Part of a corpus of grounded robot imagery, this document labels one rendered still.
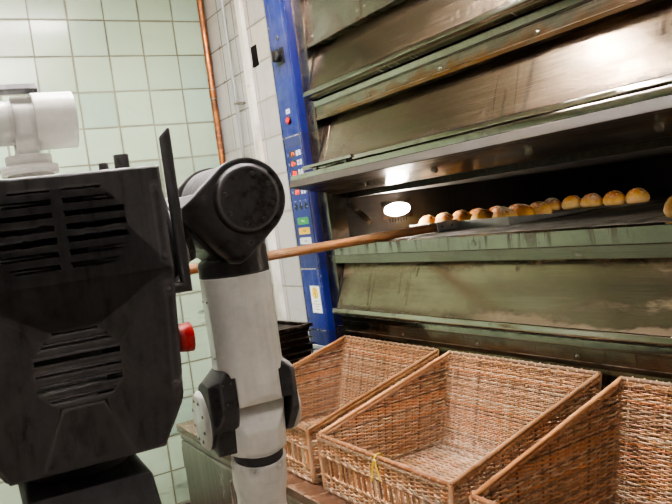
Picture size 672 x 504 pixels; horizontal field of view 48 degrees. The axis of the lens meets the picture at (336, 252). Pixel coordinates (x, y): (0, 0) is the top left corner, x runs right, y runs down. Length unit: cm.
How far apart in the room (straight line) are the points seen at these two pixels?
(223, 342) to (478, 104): 127
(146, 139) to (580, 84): 215
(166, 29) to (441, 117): 176
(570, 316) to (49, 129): 132
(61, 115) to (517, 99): 126
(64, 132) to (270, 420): 43
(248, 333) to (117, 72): 263
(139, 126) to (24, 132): 254
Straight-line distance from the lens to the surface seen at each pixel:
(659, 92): 151
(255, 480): 101
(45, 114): 93
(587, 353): 190
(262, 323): 94
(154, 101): 350
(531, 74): 193
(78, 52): 346
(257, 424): 98
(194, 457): 288
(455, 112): 212
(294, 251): 231
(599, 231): 180
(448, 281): 224
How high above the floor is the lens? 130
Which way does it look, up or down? 3 degrees down
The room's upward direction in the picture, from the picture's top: 8 degrees counter-clockwise
